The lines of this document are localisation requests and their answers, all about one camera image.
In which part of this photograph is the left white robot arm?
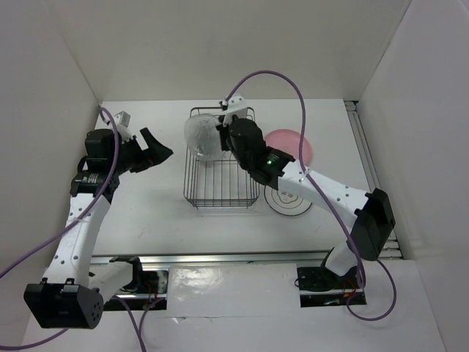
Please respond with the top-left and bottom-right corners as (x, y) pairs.
(23, 128), (173, 329)

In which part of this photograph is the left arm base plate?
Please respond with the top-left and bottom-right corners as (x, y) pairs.
(115, 268), (169, 311)

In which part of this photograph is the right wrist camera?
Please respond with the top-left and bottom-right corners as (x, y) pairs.
(220, 95), (248, 126)

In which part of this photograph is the aluminium front rail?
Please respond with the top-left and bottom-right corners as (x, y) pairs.
(87, 249), (338, 268)

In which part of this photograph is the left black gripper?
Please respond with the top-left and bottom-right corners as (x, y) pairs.
(109, 127), (171, 175)

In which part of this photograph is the clear glass plate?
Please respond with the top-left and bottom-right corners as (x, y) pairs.
(184, 114), (225, 162)

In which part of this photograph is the dark wire dish rack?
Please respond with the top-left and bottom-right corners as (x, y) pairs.
(182, 106), (259, 210)

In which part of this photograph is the pink plastic plate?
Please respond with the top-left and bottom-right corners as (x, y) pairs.
(265, 129), (313, 166)

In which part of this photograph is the white plate dark rim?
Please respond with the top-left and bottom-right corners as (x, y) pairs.
(264, 186), (312, 217)

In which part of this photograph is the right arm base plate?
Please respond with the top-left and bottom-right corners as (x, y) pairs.
(294, 266), (366, 308)

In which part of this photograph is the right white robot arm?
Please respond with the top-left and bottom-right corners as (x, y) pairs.
(216, 117), (396, 287)

